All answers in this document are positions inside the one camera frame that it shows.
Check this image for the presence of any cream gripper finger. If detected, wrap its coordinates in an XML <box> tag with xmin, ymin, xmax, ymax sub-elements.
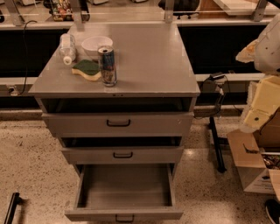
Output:
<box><xmin>239</xmin><ymin>75</ymin><xmax>280</xmax><ymax>133</ymax></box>

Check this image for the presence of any top grey drawer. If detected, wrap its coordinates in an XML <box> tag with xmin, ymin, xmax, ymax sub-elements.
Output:
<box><xmin>43</xmin><ymin>112</ymin><xmax>193</xmax><ymax>137</ymax></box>

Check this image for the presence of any black wall cable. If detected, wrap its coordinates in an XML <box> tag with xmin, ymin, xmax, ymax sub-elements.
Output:
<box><xmin>17</xmin><ymin>19</ymin><xmax>39</xmax><ymax>96</ymax></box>

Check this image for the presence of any black stand with cables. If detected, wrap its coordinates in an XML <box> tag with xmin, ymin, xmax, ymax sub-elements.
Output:
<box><xmin>194</xmin><ymin>72</ymin><xmax>235</xmax><ymax>173</ymax></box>

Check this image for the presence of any cardboard box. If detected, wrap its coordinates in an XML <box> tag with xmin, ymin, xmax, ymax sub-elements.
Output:
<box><xmin>227</xmin><ymin>116</ymin><xmax>280</xmax><ymax>200</ymax></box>

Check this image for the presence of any middle grey drawer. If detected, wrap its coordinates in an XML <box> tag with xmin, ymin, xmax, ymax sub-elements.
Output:
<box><xmin>61</xmin><ymin>147</ymin><xmax>183</xmax><ymax>165</ymax></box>

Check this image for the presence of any white bowl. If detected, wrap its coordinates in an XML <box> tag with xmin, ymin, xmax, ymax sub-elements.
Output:
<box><xmin>81</xmin><ymin>36</ymin><xmax>113</xmax><ymax>60</ymax></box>

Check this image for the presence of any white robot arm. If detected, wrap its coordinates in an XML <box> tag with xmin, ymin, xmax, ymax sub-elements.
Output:
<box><xmin>235</xmin><ymin>14</ymin><xmax>280</xmax><ymax>133</ymax></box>

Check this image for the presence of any grey drawer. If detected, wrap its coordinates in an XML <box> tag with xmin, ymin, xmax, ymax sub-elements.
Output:
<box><xmin>43</xmin><ymin>112</ymin><xmax>193</xmax><ymax>137</ymax></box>
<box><xmin>65</xmin><ymin>164</ymin><xmax>183</xmax><ymax>224</ymax></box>
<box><xmin>61</xmin><ymin>147</ymin><xmax>183</xmax><ymax>165</ymax></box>

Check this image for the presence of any redbull can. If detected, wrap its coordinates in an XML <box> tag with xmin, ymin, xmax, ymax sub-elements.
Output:
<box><xmin>98</xmin><ymin>45</ymin><xmax>117</xmax><ymax>87</ymax></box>

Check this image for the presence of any clear plastic bottle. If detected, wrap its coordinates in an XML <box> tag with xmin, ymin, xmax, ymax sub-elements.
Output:
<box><xmin>59</xmin><ymin>33</ymin><xmax>76</xmax><ymax>65</ymax></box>

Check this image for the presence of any bottom grey drawer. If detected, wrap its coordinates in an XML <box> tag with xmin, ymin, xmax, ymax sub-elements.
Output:
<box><xmin>65</xmin><ymin>164</ymin><xmax>183</xmax><ymax>224</ymax></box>

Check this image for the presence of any colourful snack rack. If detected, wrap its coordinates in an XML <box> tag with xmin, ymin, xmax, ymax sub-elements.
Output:
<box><xmin>50</xmin><ymin>0</ymin><xmax>73</xmax><ymax>22</ymax></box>

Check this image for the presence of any green yellow sponge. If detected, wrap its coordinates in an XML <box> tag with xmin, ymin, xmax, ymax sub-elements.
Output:
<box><xmin>72</xmin><ymin>59</ymin><xmax>101</xmax><ymax>81</ymax></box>

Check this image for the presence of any black shoe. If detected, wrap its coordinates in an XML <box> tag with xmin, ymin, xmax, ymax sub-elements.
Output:
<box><xmin>265</xmin><ymin>199</ymin><xmax>280</xmax><ymax>224</ymax></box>

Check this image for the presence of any black bar on floor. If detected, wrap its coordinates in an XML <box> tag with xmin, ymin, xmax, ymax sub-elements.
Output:
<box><xmin>3</xmin><ymin>192</ymin><xmax>23</xmax><ymax>224</ymax></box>

